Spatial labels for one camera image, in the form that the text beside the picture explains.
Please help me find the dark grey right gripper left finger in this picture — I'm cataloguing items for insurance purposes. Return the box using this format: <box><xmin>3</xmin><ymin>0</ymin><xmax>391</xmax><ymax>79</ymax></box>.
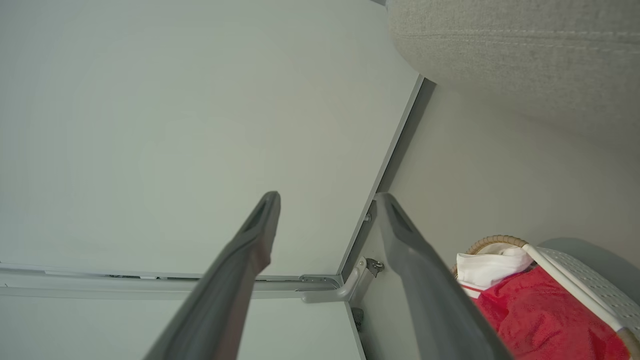
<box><xmin>144</xmin><ymin>191</ymin><xmax>281</xmax><ymax>360</ymax></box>

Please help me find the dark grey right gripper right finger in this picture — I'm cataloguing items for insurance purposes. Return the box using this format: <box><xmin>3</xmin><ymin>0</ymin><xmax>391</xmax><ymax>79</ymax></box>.
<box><xmin>375</xmin><ymin>193</ymin><xmax>513</xmax><ymax>360</ymax></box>

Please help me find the red and white garment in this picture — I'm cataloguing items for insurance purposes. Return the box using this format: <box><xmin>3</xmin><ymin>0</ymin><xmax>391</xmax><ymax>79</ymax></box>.
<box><xmin>455</xmin><ymin>244</ymin><xmax>632</xmax><ymax>360</ymax></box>

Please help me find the grey fabric sofa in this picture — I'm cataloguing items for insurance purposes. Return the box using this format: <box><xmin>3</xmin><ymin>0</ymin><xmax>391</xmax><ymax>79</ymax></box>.
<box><xmin>386</xmin><ymin>0</ymin><xmax>640</xmax><ymax>151</ymax></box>

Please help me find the curved grey partition foot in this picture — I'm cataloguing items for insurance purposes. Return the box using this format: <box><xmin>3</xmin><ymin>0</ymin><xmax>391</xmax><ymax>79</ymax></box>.
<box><xmin>301</xmin><ymin>256</ymin><xmax>371</xmax><ymax>304</ymax></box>

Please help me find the white laundry basket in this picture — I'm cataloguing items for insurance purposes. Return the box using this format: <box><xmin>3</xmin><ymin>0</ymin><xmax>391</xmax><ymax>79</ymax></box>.
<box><xmin>450</xmin><ymin>234</ymin><xmax>640</xmax><ymax>360</ymax></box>

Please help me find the grey partition bottom rail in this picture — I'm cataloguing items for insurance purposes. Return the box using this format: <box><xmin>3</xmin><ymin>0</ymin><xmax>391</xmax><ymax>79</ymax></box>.
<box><xmin>340</xmin><ymin>74</ymin><xmax>437</xmax><ymax>281</ymax></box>

